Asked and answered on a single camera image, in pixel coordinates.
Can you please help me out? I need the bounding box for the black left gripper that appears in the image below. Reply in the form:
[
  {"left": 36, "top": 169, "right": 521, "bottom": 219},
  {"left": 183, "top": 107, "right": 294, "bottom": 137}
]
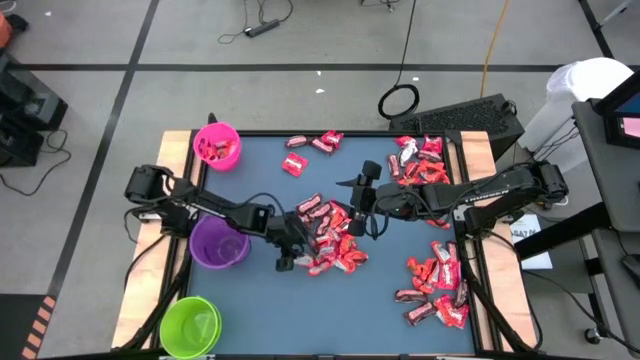
[{"left": 269, "top": 215, "right": 315, "bottom": 274}]

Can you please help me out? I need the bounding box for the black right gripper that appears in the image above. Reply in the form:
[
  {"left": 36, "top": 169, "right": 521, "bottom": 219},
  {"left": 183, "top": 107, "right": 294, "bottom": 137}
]
[{"left": 335, "top": 160, "right": 419, "bottom": 238}]

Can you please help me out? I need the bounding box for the white silver candy packet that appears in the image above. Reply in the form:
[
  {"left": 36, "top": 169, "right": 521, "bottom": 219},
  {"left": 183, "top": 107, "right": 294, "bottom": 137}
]
[{"left": 398, "top": 139, "right": 420, "bottom": 167}]

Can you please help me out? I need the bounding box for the red square candy packet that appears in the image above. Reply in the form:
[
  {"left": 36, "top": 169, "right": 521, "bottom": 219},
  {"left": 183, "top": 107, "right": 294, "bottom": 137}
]
[{"left": 280, "top": 151, "right": 310, "bottom": 178}]

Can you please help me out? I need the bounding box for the silver red candy packet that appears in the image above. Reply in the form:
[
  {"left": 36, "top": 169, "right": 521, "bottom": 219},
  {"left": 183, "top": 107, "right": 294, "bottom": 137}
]
[{"left": 429, "top": 240, "right": 452, "bottom": 265}]

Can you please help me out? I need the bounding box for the large red candy packet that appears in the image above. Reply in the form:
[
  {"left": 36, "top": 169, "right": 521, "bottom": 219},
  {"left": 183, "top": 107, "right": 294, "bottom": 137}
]
[
  {"left": 436, "top": 259, "right": 462, "bottom": 291},
  {"left": 432, "top": 293, "right": 471, "bottom": 330}
]

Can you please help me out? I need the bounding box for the purple plastic basket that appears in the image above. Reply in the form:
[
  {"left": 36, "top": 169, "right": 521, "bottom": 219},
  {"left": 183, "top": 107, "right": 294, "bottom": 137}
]
[{"left": 188, "top": 214, "right": 252, "bottom": 271}]

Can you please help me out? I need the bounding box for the pink plastic basket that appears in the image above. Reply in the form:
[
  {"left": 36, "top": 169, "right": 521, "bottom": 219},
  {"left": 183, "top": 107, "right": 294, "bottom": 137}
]
[{"left": 192, "top": 121, "right": 244, "bottom": 174}]

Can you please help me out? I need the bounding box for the wooden side board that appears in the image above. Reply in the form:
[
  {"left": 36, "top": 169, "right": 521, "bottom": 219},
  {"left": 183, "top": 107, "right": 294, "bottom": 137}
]
[
  {"left": 110, "top": 130, "right": 194, "bottom": 350},
  {"left": 459, "top": 130, "right": 540, "bottom": 351}
]

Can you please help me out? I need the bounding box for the green plastic basket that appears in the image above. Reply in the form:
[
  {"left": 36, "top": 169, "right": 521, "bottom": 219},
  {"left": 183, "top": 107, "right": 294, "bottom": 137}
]
[{"left": 158, "top": 295, "right": 224, "bottom": 360}]

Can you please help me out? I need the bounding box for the white paper sheet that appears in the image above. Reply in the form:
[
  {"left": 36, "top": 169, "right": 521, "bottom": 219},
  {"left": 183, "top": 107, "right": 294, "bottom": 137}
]
[{"left": 508, "top": 213, "right": 554, "bottom": 272}]

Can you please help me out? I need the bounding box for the black power strip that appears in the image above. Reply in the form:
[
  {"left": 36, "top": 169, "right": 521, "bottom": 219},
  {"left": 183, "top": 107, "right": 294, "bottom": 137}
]
[{"left": 243, "top": 18, "right": 282, "bottom": 39}]

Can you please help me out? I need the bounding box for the black desk crossbar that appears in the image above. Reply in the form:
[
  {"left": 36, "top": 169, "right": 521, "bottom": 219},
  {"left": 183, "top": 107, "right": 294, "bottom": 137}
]
[{"left": 513, "top": 201, "right": 615, "bottom": 262}]

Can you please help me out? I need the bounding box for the white bagged bin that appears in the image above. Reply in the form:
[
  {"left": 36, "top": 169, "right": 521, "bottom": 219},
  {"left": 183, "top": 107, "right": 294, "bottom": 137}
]
[{"left": 518, "top": 56, "right": 636, "bottom": 169}]

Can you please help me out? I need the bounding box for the grey desk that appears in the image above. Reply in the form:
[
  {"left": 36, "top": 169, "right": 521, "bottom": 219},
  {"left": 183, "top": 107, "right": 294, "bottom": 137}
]
[{"left": 571, "top": 98, "right": 640, "bottom": 354}]

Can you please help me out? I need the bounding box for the black monitor pink screen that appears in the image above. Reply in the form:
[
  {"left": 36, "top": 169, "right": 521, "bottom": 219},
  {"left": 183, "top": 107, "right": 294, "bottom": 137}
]
[{"left": 593, "top": 69, "right": 640, "bottom": 150}]

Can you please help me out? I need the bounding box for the black orange striped mat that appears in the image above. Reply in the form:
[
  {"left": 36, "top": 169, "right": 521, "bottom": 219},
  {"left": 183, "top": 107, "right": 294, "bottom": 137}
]
[{"left": 0, "top": 293, "right": 58, "bottom": 360}]

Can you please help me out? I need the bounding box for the grey chair leg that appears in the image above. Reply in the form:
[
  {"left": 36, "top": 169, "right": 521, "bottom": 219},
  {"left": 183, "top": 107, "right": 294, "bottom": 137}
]
[{"left": 597, "top": 0, "right": 634, "bottom": 29}]

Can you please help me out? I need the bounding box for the small black device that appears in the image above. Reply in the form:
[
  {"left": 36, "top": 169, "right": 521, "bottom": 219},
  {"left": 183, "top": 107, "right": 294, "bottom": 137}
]
[{"left": 4, "top": 13, "right": 30, "bottom": 34}]

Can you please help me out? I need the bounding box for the orange object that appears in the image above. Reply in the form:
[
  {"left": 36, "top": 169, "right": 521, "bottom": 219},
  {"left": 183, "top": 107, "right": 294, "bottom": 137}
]
[{"left": 0, "top": 12, "right": 15, "bottom": 50}]

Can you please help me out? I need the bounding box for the black coiled cable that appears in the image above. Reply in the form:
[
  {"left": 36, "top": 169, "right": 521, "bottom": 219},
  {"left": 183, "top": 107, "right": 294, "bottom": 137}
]
[{"left": 376, "top": 0, "right": 422, "bottom": 121}]

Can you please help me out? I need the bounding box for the black frame strut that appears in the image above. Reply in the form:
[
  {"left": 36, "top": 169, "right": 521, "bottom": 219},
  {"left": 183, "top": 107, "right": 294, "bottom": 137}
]
[
  {"left": 118, "top": 238, "right": 194, "bottom": 351},
  {"left": 457, "top": 238, "right": 542, "bottom": 354}
]

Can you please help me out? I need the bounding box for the white cable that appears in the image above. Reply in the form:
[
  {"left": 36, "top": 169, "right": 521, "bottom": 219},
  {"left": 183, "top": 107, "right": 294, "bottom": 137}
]
[{"left": 538, "top": 193, "right": 572, "bottom": 208}]

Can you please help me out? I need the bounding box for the long yellow cable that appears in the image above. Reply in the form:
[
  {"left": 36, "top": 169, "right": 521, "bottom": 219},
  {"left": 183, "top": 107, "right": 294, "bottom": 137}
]
[{"left": 478, "top": 0, "right": 512, "bottom": 99}]

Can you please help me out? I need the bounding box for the thin black power cord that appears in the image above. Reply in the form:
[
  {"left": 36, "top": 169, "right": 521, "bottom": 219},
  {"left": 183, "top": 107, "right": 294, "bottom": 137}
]
[{"left": 216, "top": 0, "right": 295, "bottom": 46}]

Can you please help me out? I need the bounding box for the black floor cable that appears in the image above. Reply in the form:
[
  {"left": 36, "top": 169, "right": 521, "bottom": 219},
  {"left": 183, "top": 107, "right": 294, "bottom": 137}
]
[{"left": 0, "top": 128, "right": 73, "bottom": 198}]

